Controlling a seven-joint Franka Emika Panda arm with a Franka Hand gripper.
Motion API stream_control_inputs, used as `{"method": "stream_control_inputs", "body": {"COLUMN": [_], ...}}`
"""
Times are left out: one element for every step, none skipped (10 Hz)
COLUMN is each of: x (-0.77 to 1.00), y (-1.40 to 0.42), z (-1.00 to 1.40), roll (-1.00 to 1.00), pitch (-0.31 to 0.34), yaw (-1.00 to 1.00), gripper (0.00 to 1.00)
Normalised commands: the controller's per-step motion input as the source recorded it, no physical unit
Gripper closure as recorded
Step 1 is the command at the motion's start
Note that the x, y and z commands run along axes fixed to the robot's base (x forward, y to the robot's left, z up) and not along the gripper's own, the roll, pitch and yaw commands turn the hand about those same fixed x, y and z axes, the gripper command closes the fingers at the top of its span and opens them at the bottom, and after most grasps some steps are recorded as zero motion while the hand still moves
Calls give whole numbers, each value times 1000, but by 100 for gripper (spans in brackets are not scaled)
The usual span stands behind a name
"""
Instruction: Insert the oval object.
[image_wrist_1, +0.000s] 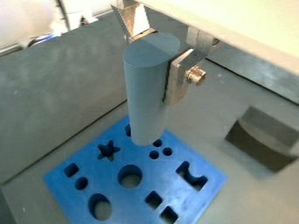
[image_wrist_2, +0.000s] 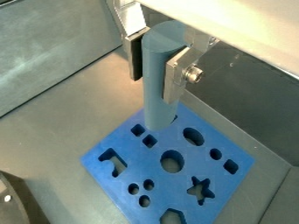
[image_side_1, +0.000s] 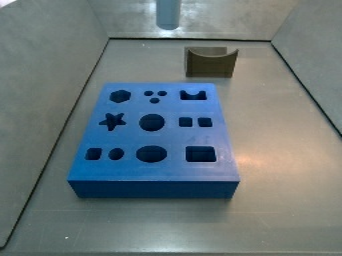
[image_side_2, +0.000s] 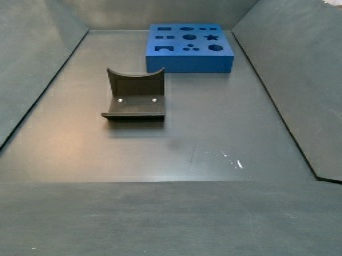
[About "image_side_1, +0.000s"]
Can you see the dark olive curved block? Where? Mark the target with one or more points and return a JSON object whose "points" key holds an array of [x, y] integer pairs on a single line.
{"points": [[210, 62]]}

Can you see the grey-blue oval peg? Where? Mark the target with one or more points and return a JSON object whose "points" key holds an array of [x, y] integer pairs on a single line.
{"points": [[168, 14]]}

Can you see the blue shape sorter block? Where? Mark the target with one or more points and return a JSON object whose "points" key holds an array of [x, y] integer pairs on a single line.
{"points": [[155, 144]]}

